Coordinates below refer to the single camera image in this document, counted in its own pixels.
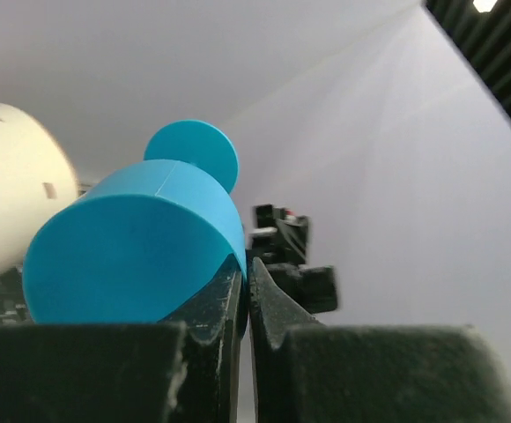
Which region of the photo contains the white round box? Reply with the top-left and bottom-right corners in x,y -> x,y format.
0,103 -> 79,274

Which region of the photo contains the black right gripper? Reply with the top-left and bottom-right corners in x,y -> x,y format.
247,204 -> 511,423

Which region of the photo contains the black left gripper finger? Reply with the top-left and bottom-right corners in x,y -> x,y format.
0,256 -> 243,422

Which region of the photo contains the blue wine glass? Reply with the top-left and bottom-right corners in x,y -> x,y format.
22,120 -> 247,324

